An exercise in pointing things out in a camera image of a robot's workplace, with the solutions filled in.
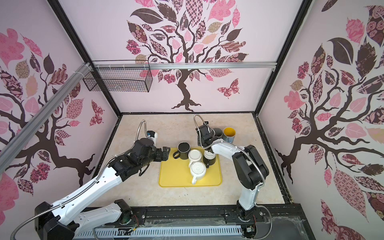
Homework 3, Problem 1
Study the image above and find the grey ceramic mug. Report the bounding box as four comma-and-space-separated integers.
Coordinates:
213, 128, 223, 139

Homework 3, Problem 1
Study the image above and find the small white ceramic mug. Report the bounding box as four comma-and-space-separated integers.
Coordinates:
188, 149, 202, 168

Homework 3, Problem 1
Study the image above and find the black ceramic mug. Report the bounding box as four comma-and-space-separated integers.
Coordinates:
173, 142, 191, 160

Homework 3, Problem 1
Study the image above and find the blue butterfly mug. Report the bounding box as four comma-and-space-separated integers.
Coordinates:
222, 127, 236, 144

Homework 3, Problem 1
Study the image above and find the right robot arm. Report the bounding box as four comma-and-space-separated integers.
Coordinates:
196, 124, 269, 221

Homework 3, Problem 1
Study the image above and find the black mug white base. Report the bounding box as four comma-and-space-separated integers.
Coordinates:
203, 150, 216, 169

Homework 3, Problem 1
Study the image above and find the yellow plastic tray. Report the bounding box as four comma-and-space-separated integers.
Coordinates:
158, 148, 223, 188

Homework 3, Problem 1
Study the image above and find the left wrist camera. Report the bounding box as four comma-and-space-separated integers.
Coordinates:
147, 131, 158, 145

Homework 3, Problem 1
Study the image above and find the black wire basket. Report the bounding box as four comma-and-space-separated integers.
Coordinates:
83, 61, 154, 93

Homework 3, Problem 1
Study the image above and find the aluminium rail back wall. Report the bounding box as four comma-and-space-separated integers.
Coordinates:
94, 62, 277, 70

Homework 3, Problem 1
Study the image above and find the aluminium rail wall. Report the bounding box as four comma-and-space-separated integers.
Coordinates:
1, 63, 92, 173
94, 62, 277, 70

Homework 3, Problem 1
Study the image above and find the white slotted cable duct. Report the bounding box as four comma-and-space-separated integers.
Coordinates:
68, 225, 243, 240

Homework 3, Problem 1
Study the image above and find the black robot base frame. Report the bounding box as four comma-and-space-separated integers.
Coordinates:
55, 203, 316, 240

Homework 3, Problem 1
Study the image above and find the aluminium rail left wall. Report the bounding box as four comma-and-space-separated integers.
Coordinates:
1, 63, 92, 173

